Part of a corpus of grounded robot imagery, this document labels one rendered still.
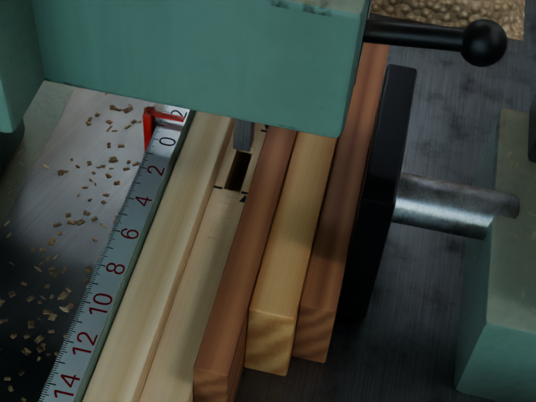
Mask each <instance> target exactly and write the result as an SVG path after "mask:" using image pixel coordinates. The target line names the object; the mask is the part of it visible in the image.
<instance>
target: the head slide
mask: <svg viewBox="0 0 536 402"><path fill-rule="evenodd" d="M44 79H45V76H44V71H43V66H42V61H41V53H40V48H39V43H38V38H37V30H36V25H35V20H34V11H33V6H32V2H31V0H0V132H6V133H8V132H13V131H14V130H16V128H17V126H18V125H19V123H20V121H21V120H22V118H23V116H24V115H25V113H26V110H27V109H28V107H29V106H30V104H31V102H32V100H33V99H34V97H35V95H36V94H37V91H38V90H39V89H40V87H41V84H42V83H43V81H44Z"/></svg>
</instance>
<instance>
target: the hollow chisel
mask: <svg viewBox="0 0 536 402"><path fill-rule="evenodd" d="M254 125H255V122H250V121H246V120H239V119H234V136H233V148H234V149H238V150H243V151H247V152H250V150H251V147H252V144H253V141H254Z"/></svg>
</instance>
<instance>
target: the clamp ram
mask: <svg viewBox="0 0 536 402"><path fill-rule="evenodd" d="M416 77H417V71H416V69H414V68H411V67H406V66H402V65H394V64H389V65H388V66H387V69H386V72H385V76H384V83H383V87H382V90H381V95H380V101H379V105H378V109H377V113H376V120H375V124H374V128H373V132H372V139H371V143H370V147H369V151H368V159H367V163H366V167H365V174H364V178H363V183H362V187H361V194H360V198H359V203H358V207H357V214H356V218H355V223H354V227H353V234H352V238H351V243H350V247H349V254H348V258H347V262H346V267H345V274H344V278H343V282H342V287H341V294H340V298H339V302H338V307H337V313H339V314H342V315H346V316H350V317H357V318H360V319H363V318H365V316H366V314H367V311H368V307H369V303H370V299H371V296H372V291H373V287H374V284H375V281H376V276H377V272H378V269H379V266H380V260H381V257H382V254H383V251H384V245H385V243H386V239H387V236H388V231H389V227H390V224H391V222H394V223H400V224H404V225H409V226H413V227H420V228H424V229H428V230H432V231H439V232H443V233H447V234H451V235H458V236H463V237H467V238H473V239H478V240H482V241H483V240H484V238H485V236H486V233H487V230H488V227H489V224H490V223H491V221H492V219H493V218H495V217H498V216H500V215H501V216H505V217H509V218H513V219H516V217H517V216H518V213H519V206H520V202H519V199H518V196H517V195H512V194H507V193H503V192H499V191H493V190H489V189H485V188H481V187H473V186H469V185H466V184H461V183H454V182H450V181H446V180H441V179H434V178H430V177H426V176H421V175H414V174H410V173H406V172H402V171H401V168H402V163H403V158H404V149H405V144H406V139H407V134H408V125H409V120H410V115H411V110H412V101H413V96H414V91H415V86H416Z"/></svg>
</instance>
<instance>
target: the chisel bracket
mask: <svg viewBox="0 0 536 402"><path fill-rule="evenodd" d="M31 2H32V6H33V15H34V20H35V25H36V30H37V38H38V43H39V48H40V53H41V61H42V66H43V71H44V76H45V79H44V81H51V82H55V83H59V84H63V85H71V86H75V87H79V88H83V89H91V90H95V91H99V92H103V93H111V94H115V95H119V96H123V97H131V98H135V99H139V100H143V101H151V102H155V103H159V104H166V105H170V106H175V107H179V108H186V109H190V110H195V111H199V112H206V113H210V114H215V115H219V116H226V117H230V118H235V119H239V120H246V121H250V122H255V123H259V124H266V125H270V126H274V127H279V128H286V129H290V130H294V131H299V132H306V133H310V134H314V135H319V136H327V137H331V138H337V137H339V136H340V135H341V134H342V133H343V131H344V129H345V122H346V119H347V115H348V111H349V105H350V101H351V98H352V94H353V88H354V86H355V84H356V79H357V71H358V67H359V63H360V59H361V53H362V49H363V46H364V42H362V38H363V34H364V30H365V23H366V22H367V19H369V13H370V8H371V4H372V0H31Z"/></svg>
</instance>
